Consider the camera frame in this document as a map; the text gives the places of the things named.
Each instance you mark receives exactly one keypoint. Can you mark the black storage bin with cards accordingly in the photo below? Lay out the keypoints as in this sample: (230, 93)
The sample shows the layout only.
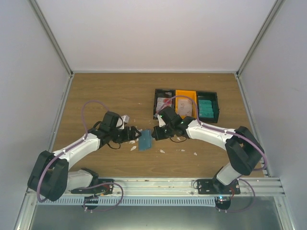
(163, 93)

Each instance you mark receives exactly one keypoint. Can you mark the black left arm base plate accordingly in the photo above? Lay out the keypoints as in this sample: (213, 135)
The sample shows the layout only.
(91, 195)

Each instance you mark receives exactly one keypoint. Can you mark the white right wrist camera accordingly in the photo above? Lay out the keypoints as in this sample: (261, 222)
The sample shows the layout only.
(161, 122)

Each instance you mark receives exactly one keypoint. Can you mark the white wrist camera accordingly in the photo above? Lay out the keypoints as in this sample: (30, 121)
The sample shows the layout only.
(122, 121)
(161, 122)

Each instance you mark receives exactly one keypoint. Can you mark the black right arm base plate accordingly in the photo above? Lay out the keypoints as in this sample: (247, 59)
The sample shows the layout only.
(223, 194)

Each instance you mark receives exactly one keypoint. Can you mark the teal leather card holder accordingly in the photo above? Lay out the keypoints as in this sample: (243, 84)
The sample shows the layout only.
(145, 140)

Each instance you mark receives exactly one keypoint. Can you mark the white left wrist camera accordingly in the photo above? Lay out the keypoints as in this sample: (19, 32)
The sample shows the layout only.
(122, 121)

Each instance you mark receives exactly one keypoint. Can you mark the aluminium mounting rail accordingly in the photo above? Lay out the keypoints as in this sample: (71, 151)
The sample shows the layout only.
(172, 187)

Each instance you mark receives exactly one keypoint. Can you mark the red white card stack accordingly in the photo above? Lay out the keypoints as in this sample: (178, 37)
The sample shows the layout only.
(163, 102)

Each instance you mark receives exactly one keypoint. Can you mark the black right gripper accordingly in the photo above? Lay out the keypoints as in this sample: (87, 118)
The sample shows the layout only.
(159, 135)

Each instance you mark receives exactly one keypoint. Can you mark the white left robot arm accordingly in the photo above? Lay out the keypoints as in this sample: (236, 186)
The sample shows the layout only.
(51, 176)

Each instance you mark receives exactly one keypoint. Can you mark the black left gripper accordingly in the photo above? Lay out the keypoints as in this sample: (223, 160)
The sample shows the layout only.
(131, 137)

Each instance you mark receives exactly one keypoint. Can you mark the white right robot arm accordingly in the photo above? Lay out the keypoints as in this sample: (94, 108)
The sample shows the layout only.
(243, 150)

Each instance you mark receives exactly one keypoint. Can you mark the black storage bin with holders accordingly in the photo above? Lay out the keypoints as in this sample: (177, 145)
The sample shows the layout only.
(212, 96)

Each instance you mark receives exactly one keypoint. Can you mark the pink white card stack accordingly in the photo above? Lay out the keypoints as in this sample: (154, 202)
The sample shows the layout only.
(184, 107)

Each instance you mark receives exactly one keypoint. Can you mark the teal card holder stack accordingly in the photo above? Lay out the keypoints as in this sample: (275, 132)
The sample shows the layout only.
(206, 109)

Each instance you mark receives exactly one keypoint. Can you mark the grey slotted cable duct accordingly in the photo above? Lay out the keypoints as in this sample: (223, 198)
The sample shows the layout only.
(135, 201)

